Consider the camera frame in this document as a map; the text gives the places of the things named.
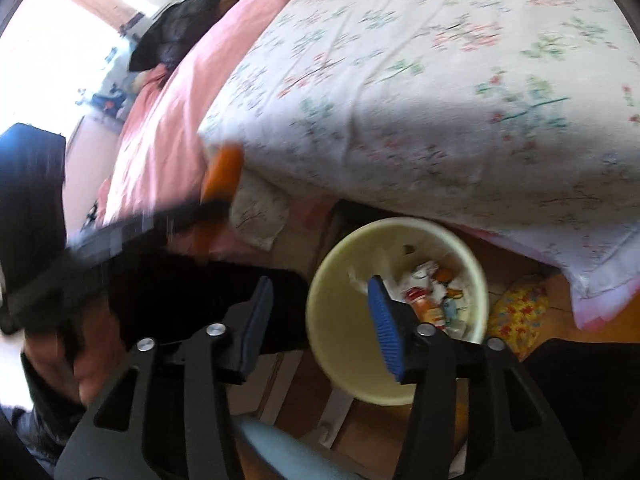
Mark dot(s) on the blue grey desk chair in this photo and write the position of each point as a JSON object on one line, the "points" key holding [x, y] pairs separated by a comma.
{"points": [[311, 456]]}

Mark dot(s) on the yellow trash bin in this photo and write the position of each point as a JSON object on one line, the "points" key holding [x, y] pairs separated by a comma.
{"points": [[359, 328]]}

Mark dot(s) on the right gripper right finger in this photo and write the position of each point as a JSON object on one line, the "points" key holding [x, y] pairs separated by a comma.
{"points": [[513, 433]]}

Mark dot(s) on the floral bed sheet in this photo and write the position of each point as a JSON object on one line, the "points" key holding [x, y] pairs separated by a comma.
{"points": [[516, 119]]}

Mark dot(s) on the person's left hand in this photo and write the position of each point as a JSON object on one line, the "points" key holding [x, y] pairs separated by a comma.
{"points": [[100, 355]]}

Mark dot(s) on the pink duvet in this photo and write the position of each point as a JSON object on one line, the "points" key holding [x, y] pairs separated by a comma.
{"points": [[161, 160]]}

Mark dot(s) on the large orange peel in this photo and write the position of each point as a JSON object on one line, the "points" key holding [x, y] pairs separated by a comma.
{"points": [[223, 174]]}

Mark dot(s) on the black jacket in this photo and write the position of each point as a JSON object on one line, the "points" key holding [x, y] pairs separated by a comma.
{"points": [[176, 32]]}

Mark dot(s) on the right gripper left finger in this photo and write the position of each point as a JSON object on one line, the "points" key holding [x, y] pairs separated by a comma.
{"points": [[219, 355]]}

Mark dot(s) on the printed snack wrapper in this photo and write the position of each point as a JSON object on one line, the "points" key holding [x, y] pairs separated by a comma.
{"points": [[437, 295]]}

